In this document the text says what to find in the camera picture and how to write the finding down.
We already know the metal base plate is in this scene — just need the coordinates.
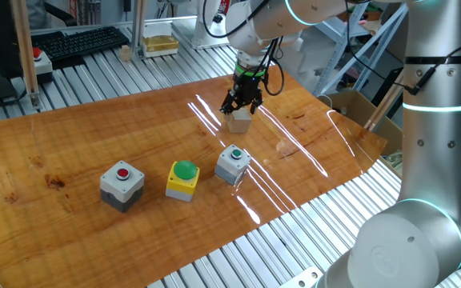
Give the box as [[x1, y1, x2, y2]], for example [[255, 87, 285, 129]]
[[170, 15, 235, 50]]

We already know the silver metal bracket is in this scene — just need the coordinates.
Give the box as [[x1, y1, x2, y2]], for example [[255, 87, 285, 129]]
[[278, 266, 323, 288]]

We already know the wood pattern table mat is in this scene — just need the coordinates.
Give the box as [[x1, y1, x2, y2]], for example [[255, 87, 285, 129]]
[[0, 66, 388, 288]]

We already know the black gripper cable bundle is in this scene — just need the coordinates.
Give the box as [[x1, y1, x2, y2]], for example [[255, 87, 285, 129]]
[[261, 36, 286, 98]]

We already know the black looping wrist cable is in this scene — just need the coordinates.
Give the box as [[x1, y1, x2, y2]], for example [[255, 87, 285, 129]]
[[202, 0, 272, 40]]

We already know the yellow translucent plastic box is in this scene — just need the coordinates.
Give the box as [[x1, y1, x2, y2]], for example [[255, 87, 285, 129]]
[[142, 34, 180, 58]]

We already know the wooden post with bracket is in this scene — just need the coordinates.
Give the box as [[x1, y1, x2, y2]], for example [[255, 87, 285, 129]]
[[10, 0, 42, 110]]

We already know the white foam packaging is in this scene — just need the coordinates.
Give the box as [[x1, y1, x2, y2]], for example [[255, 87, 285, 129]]
[[278, 34, 338, 87]]

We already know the emergency stop button box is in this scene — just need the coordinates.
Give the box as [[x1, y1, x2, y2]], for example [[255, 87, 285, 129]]
[[31, 46, 54, 84]]

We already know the slanted wooden post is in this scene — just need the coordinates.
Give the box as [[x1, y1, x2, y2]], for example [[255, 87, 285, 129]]
[[364, 71, 406, 132]]

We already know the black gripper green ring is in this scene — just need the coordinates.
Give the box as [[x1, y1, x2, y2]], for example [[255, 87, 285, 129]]
[[218, 60, 267, 116]]

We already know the black strapped arm cable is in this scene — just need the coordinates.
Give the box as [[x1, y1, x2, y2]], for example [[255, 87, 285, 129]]
[[344, 0, 461, 257]]

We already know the small wooden block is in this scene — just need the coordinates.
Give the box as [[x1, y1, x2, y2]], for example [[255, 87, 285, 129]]
[[225, 107, 253, 134]]

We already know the grey box red button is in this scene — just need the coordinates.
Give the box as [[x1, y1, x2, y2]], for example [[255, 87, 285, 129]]
[[99, 160, 146, 214]]

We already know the aluminium profile post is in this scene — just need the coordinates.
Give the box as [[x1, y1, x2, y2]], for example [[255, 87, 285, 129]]
[[130, 0, 148, 58]]

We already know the grey box small green button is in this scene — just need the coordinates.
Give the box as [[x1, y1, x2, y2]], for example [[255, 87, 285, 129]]
[[214, 144, 253, 186]]

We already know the yellow box green mushroom button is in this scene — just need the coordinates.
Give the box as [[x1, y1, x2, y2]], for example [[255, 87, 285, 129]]
[[165, 160, 201, 202]]

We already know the black keyboard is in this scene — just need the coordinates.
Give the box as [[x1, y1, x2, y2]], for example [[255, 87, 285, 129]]
[[31, 26, 130, 62]]

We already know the black case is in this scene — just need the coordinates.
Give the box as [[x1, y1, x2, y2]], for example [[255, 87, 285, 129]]
[[370, 66, 406, 121]]

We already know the open cardboard box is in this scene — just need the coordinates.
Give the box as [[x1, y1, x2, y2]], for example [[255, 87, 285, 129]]
[[318, 90, 404, 159]]

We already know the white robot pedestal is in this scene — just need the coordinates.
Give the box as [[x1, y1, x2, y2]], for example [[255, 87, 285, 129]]
[[192, 0, 226, 41]]

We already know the clear plastic bag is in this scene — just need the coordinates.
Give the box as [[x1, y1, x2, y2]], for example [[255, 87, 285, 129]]
[[382, 150, 403, 177]]

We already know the white metal shelf frame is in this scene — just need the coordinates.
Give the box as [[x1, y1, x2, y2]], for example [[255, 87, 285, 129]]
[[310, 2, 410, 97]]

